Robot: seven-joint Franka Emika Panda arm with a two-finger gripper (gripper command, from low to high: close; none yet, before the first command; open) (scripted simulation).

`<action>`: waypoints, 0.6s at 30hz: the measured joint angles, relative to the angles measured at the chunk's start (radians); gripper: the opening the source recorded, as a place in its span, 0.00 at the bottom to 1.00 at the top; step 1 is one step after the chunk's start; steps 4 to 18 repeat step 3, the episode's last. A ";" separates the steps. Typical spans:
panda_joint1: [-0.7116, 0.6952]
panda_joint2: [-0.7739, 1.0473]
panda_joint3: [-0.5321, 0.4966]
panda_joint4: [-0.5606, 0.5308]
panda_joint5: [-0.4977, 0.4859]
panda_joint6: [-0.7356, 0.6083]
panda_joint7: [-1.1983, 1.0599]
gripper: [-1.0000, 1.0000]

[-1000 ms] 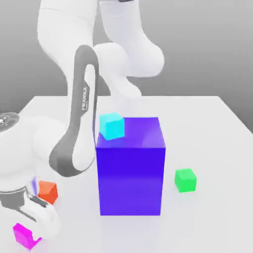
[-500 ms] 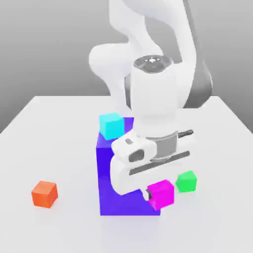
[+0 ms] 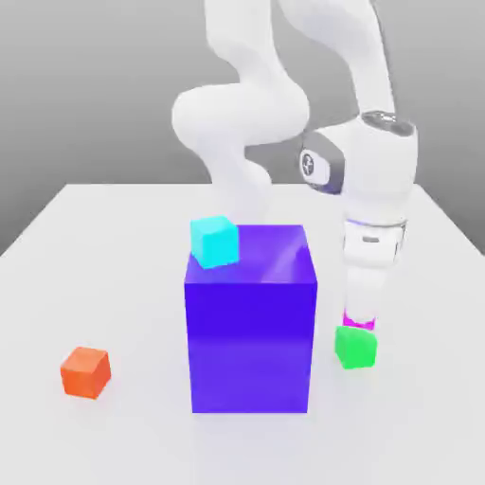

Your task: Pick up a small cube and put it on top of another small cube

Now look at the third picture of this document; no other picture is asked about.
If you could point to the small orange cube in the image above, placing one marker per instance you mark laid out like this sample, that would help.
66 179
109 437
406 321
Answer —
85 373

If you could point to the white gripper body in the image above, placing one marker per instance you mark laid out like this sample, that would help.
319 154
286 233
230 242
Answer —
365 290

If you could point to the large blue box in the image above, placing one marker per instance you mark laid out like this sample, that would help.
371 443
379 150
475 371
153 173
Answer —
250 333

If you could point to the small cyan cube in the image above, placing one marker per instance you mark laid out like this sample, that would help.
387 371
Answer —
216 242

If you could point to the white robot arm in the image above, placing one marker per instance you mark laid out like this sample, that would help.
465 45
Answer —
242 113

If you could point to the small green cube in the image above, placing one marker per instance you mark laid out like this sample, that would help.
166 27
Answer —
355 348

